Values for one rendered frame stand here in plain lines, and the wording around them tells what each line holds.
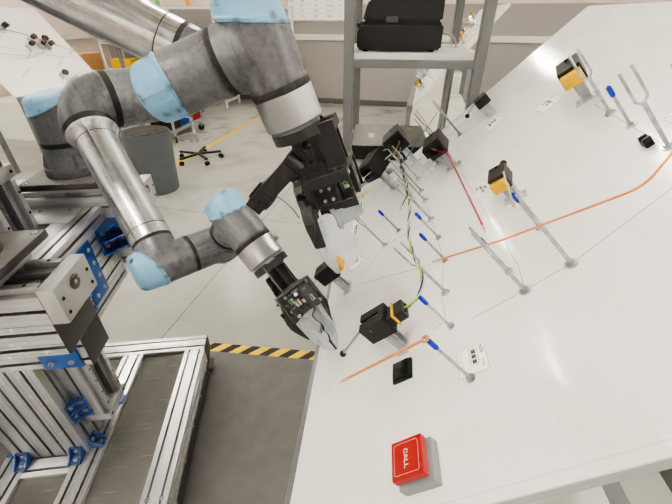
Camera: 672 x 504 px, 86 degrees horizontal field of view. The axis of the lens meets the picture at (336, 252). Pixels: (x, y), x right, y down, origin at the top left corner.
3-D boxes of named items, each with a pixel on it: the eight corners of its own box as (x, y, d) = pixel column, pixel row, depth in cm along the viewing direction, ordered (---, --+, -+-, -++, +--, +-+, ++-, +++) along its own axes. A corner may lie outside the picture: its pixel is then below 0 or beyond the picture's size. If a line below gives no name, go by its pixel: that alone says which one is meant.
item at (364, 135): (348, 160, 151) (348, 144, 148) (353, 137, 181) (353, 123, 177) (427, 163, 148) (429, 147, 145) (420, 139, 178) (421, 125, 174)
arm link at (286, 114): (245, 110, 42) (266, 94, 49) (263, 146, 45) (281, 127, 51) (303, 87, 40) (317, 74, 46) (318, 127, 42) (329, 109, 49)
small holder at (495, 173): (527, 172, 74) (507, 147, 72) (527, 198, 68) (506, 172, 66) (505, 183, 77) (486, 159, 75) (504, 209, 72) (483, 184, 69)
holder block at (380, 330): (374, 327, 69) (360, 315, 67) (397, 314, 66) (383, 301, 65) (373, 344, 65) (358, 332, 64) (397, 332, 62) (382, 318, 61)
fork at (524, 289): (533, 291, 53) (477, 229, 49) (521, 297, 54) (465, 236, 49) (528, 283, 55) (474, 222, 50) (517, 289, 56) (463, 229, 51)
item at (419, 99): (397, 191, 383) (416, 3, 293) (404, 156, 480) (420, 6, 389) (468, 198, 370) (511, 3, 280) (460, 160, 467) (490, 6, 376)
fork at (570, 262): (581, 264, 50) (526, 195, 46) (568, 271, 51) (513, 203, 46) (575, 256, 52) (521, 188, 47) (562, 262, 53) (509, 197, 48)
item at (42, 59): (127, 147, 513) (82, 7, 423) (56, 177, 417) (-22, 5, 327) (84, 143, 527) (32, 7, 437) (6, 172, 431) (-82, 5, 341)
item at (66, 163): (35, 180, 106) (19, 147, 101) (62, 163, 119) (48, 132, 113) (89, 178, 108) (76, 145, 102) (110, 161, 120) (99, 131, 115)
